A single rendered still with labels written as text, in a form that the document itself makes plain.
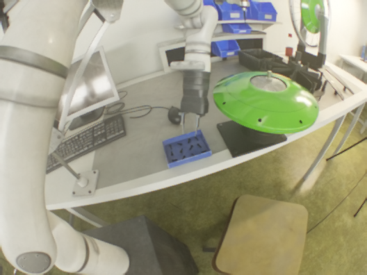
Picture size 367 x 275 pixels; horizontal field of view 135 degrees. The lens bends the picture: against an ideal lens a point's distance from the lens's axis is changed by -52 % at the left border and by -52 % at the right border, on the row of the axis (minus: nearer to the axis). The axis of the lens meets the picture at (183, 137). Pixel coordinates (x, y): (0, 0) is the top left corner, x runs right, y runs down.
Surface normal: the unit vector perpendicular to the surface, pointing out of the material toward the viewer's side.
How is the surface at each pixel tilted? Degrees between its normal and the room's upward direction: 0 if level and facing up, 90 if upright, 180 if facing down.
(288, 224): 0
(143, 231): 0
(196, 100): 59
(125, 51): 90
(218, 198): 0
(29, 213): 97
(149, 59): 90
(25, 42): 73
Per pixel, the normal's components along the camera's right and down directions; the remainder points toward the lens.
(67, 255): 0.09, -0.60
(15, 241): 0.72, 0.22
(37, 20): 0.73, -0.22
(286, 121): -0.21, -0.35
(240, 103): -0.48, -0.46
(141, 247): -0.18, -0.71
